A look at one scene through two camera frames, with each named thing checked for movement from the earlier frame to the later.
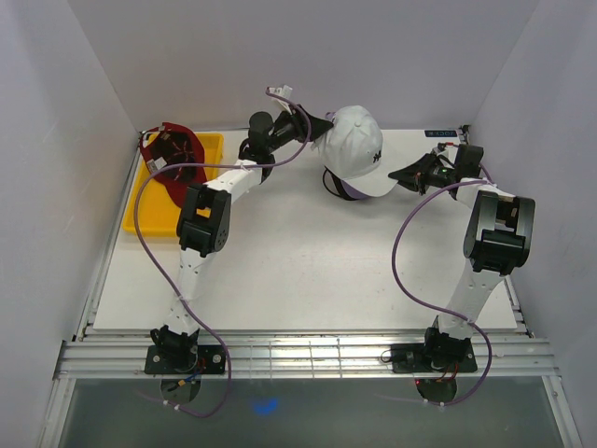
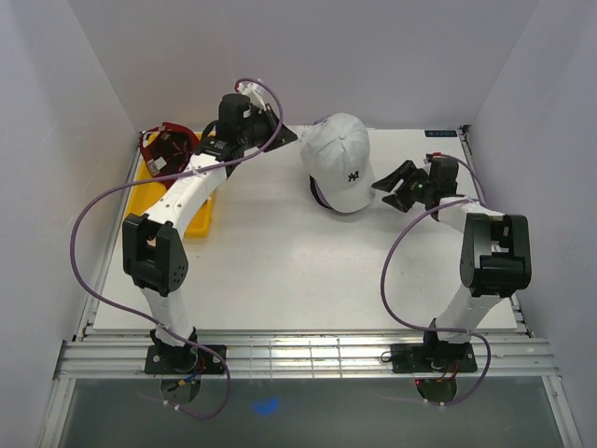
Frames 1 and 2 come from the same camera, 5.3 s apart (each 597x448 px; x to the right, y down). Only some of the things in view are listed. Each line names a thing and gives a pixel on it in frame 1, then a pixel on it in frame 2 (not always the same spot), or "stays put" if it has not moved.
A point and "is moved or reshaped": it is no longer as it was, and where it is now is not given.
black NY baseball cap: (340, 187) to (314, 191)
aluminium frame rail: (123, 357) stays put
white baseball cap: (352, 150) is moved or reshaped
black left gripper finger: (318, 126) to (284, 136)
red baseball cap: (166, 145) stays put
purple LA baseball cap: (348, 190) to (318, 122)
